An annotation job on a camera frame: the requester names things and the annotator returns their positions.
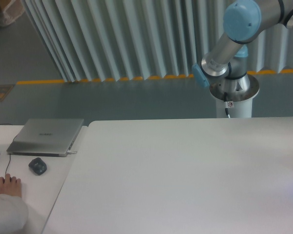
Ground person's hand on mouse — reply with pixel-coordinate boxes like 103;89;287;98
0;174;22;198

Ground white sleeved forearm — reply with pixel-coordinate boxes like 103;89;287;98
0;194;29;234

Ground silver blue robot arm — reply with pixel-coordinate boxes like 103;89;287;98
192;0;293;87

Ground dark earbuds case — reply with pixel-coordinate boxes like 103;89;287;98
28;157;47;176

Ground silver closed laptop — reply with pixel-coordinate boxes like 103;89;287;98
7;118;84;157

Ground white laptop plug connector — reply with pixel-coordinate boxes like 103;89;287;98
67;151;77;155

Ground white folding partition screen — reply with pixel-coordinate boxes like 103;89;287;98
22;0;293;82

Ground clear plastic bag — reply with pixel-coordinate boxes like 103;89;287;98
0;0;25;27

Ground black mouse cable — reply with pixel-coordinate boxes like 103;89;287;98
0;123;23;175

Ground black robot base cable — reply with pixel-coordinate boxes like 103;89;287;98
224;91;231;119

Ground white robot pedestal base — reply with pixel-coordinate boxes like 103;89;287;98
209;75;259;118

